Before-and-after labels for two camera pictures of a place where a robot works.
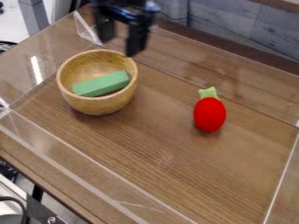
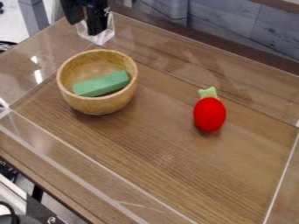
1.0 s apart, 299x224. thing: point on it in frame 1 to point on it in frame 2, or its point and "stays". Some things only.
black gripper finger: (139, 18) to (98, 16)
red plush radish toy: (210, 110) stays
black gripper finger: (107, 14) to (72, 10)
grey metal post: (35, 16) stays
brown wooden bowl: (98, 80) stays
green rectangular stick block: (102, 84) stays
